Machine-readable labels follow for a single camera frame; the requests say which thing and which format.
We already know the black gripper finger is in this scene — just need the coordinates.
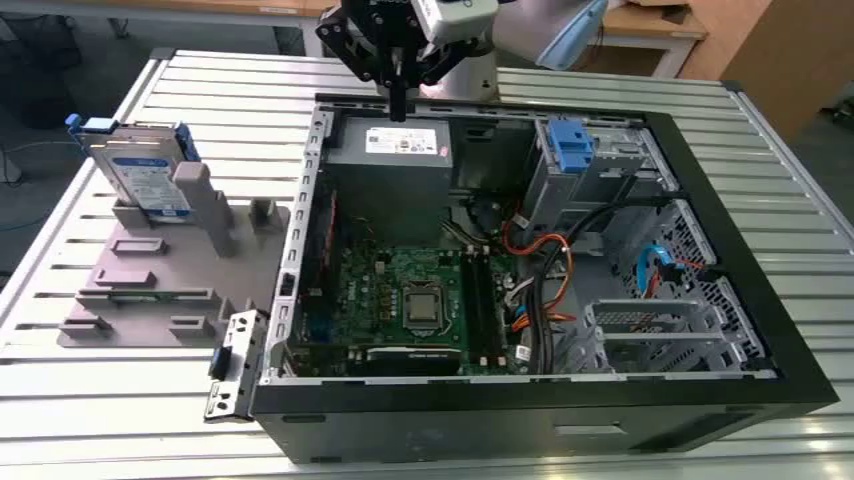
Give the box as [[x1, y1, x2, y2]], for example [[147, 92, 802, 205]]
[[315, 9, 401, 124], [397, 39, 483, 124]]

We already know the hard disk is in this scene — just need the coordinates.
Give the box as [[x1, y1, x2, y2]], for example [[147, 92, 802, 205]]
[[65, 115, 203, 221]]

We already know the disk power wire black connector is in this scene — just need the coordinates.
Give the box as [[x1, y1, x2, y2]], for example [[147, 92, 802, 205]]
[[656, 257, 728, 299]]

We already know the metal disk bay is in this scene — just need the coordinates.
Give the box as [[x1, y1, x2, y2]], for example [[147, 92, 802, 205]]
[[583, 297, 766, 374]]

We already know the long wooden desk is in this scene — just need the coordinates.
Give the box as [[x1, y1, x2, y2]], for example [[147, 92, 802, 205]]
[[0, 0, 335, 56]]

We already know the blue drive cage latch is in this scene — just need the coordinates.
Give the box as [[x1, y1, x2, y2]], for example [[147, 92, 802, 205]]
[[546, 119, 595, 174]]

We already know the grey power supply unit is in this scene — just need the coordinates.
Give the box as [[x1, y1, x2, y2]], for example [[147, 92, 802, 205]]
[[323, 117, 455, 246]]

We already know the small wooden desk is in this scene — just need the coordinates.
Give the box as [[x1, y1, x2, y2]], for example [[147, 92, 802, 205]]
[[579, 0, 708, 76]]

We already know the grey optical drive cage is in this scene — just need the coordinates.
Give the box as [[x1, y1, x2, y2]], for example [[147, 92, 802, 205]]
[[523, 117, 679, 241]]

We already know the black office chair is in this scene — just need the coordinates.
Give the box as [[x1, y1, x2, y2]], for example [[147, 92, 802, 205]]
[[0, 14, 85, 131]]

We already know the black RAM slot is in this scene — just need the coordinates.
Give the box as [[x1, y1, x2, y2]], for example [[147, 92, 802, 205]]
[[476, 247, 510, 365], [460, 248, 492, 365]]

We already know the green motherboard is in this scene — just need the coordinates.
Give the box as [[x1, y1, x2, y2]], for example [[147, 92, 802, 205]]
[[292, 244, 535, 376]]

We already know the silver CPU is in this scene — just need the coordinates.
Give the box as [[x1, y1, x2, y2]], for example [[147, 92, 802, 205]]
[[404, 292, 441, 324]]

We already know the wooden cabinet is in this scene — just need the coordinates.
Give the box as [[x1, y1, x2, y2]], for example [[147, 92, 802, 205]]
[[679, 0, 854, 144]]

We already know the grey parts rack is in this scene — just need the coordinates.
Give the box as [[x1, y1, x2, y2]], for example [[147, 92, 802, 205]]
[[56, 162, 295, 349]]

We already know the CPU socket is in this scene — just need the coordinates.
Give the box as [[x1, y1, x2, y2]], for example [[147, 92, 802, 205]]
[[397, 279, 449, 337]]

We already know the black graphics card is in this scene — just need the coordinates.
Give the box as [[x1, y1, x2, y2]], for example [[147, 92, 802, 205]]
[[285, 342, 466, 379]]

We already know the green RAM stick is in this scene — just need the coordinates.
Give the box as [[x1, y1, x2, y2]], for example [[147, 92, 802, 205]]
[[109, 292, 208, 304]]

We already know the black open PC case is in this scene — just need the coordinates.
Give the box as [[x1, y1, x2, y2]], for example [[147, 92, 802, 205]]
[[249, 92, 840, 464]]

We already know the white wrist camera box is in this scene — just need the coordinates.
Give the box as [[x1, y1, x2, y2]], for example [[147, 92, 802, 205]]
[[409, 0, 499, 44]]

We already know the thick black cable bundle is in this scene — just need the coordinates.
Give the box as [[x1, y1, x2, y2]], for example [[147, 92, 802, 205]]
[[532, 192, 682, 374]]

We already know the thin red wire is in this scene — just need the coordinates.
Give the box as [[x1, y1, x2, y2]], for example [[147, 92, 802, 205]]
[[312, 192, 340, 296]]

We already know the orange yellow wire harness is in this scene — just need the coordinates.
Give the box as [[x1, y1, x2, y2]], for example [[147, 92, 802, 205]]
[[499, 214, 579, 326]]

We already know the blue data wire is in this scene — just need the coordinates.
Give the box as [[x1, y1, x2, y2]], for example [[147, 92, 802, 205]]
[[636, 242, 675, 301]]

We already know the metal expansion slot bracket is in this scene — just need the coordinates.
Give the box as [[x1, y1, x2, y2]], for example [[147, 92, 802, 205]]
[[203, 309, 260, 424]]

